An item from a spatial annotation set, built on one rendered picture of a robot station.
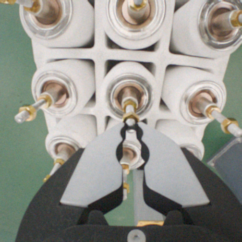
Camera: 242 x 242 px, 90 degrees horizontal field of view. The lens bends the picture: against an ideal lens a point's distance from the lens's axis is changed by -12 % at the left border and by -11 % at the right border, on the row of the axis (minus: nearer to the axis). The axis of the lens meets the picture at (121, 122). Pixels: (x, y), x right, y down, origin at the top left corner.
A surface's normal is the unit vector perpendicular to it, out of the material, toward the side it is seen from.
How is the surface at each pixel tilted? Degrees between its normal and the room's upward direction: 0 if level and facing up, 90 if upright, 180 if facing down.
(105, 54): 0
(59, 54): 0
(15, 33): 0
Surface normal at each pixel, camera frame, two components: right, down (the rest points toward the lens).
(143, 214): 0.05, -0.88
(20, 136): -0.04, 0.47
